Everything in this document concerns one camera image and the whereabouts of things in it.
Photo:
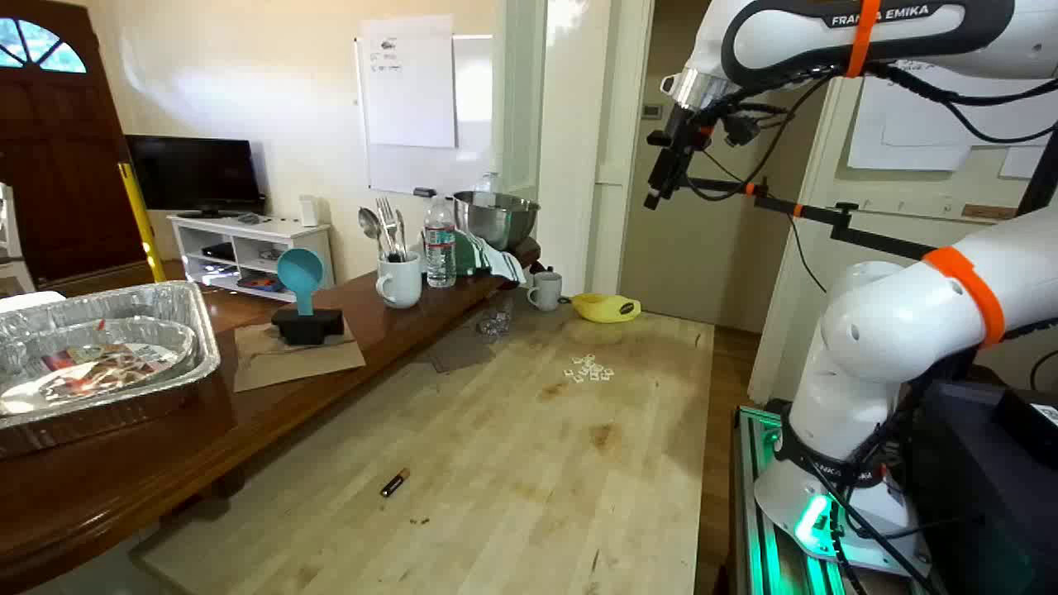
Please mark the clear water bottle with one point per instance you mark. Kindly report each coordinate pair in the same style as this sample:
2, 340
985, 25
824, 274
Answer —
440, 248

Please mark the aluminium foil tray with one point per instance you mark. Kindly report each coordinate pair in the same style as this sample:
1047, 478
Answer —
103, 348

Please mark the pile of white letter tiles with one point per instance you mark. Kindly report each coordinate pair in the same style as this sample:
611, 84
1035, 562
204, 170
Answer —
589, 371

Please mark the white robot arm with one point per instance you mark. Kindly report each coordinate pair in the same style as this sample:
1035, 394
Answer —
890, 325

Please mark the black television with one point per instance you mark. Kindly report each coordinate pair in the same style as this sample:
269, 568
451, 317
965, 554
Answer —
195, 172

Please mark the brown paper sheet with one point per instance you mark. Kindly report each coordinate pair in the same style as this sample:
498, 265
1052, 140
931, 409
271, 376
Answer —
266, 359

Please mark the dark wooden side table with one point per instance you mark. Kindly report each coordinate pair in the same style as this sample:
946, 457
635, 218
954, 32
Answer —
71, 503

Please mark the green lit robot base rail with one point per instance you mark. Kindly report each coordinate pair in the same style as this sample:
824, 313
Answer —
813, 531

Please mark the white mug with utensils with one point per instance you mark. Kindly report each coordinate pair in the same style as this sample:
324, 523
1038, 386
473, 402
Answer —
399, 282

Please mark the white mug near table edge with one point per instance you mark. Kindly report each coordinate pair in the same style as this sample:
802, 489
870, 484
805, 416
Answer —
544, 287

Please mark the white tv shelf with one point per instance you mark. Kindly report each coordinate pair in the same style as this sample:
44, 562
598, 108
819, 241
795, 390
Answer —
242, 254

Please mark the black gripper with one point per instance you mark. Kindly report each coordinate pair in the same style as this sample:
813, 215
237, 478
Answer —
679, 140

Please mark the steel mixing bowl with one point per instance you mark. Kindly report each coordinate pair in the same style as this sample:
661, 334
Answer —
502, 218

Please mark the small black object on table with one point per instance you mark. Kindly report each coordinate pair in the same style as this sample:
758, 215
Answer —
395, 484

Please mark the black camera tripod arm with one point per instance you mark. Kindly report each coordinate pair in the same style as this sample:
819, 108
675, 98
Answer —
838, 218

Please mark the white paper whiteboard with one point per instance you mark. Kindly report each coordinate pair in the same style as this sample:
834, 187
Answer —
426, 102

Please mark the yellow bowl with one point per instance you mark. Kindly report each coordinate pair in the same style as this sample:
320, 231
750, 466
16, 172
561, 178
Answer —
607, 308

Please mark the striped green white towel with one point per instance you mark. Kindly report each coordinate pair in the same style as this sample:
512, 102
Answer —
481, 254

